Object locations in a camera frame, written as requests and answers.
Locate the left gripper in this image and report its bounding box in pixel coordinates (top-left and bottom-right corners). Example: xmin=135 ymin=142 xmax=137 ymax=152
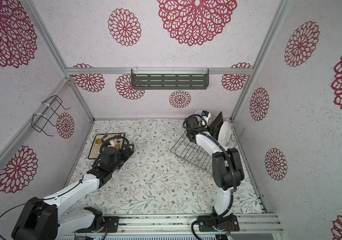
xmin=111 ymin=143 xmax=134 ymax=174

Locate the black plate with gold rim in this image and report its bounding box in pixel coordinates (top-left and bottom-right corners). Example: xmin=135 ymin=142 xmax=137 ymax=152
xmin=209 ymin=112 xmax=224 ymax=140

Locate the large black square plate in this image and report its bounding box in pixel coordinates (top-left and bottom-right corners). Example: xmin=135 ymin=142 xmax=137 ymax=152
xmin=87 ymin=132 xmax=126 ymax=160

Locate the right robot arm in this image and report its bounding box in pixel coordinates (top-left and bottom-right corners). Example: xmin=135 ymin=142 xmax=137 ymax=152
xmin=183 ymin=112 xmax=245 ymax=228

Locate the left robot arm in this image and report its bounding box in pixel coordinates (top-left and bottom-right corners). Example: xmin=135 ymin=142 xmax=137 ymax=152
xmin=11 ymin=144 xmax=134 ymax=240

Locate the white round plate front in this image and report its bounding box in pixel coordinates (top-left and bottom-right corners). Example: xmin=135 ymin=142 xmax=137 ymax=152
xmin=218 ymin=121 xmax=232 ymax=146

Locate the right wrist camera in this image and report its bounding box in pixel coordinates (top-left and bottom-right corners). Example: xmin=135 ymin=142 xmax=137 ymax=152
xmin=202 ymin=111 xmax=212 ymax=121

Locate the wire dish rack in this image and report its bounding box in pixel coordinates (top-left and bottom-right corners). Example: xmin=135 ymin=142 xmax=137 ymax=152
xmin=170 ymin=120 xmax=245 ymax=174

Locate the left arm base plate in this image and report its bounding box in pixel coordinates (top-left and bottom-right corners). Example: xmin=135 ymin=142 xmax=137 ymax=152
xmin=76 ymin=216 xmax=119 ymax=234

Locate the grey wall shelf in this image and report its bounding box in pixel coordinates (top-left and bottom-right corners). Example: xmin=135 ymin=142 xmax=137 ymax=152
xmin=131 ymin=69 xmax=210 ymax=90

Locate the black wire wall basket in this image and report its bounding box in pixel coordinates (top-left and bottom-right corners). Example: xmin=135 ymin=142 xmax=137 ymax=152
xmin=31 ymin=95 xmax=70 ymax=137

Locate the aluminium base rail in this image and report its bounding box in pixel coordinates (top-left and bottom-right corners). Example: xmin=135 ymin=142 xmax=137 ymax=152
xmin=32 ymin=212 xmax=285 ymax=236

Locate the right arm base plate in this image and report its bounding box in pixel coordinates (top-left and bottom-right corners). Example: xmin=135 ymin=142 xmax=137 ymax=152
xmin=199 ymin=214 xmax=240 ymax=232

